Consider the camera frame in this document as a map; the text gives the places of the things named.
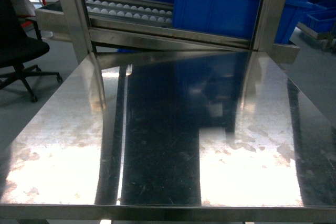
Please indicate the black office chair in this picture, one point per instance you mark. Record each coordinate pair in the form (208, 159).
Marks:
(17, 48)

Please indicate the large blue crate front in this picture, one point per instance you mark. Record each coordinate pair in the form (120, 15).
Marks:
(235, 18)

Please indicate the steel roller rack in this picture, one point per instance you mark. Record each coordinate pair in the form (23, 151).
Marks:
(70, 20)

